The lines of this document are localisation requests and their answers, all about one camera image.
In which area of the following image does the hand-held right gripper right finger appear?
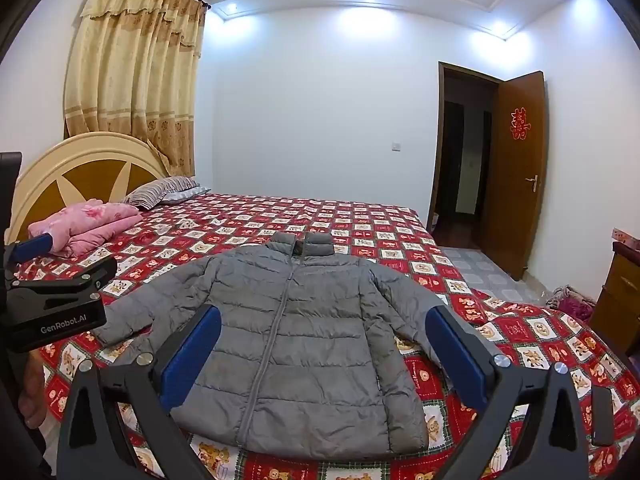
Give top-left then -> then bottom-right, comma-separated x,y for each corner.
425,304 -> 591,480

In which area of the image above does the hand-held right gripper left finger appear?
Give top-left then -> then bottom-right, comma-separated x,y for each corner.
57,304 -> 223,480

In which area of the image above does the striped pillow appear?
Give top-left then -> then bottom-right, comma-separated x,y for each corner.
124,176 -> 212,211

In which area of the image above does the brown wooden door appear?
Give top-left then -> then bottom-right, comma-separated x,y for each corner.
477,71 -> 546,283

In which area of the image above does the red printed blanket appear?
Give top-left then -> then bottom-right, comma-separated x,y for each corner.
12,192 -> 640,480

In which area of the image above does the grey puffer jacket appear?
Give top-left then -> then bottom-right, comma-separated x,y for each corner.
97,232 -> 503,461

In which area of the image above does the wooden cabinet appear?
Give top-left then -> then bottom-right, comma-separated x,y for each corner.
590,240 -> 640,357

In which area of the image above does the dark wooden door frame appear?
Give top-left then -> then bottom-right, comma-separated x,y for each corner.
427,61 -> 501,248

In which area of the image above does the black flat object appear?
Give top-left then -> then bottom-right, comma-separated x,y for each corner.
0,152 -> 24,244

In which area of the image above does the pink box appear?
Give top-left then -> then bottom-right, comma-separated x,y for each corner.
612,227 -> 640,250

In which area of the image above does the person's left hand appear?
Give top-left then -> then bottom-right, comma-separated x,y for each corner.
19,351 -> 53,430

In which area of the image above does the beige patterned curtain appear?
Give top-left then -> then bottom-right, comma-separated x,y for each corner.
64,0 -> 207,178

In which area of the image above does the pink folded quilt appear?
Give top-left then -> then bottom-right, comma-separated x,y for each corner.
27,199 -> 143,258

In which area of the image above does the cream wooden headboard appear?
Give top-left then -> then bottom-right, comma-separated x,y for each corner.
5,131 -> 173,246

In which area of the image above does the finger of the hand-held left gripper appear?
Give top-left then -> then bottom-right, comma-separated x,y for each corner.
2,232 -> 55,267
6,255 -> 119,307

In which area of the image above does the red paper door decoration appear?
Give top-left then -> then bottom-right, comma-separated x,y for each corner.
509,106 -> 532,141

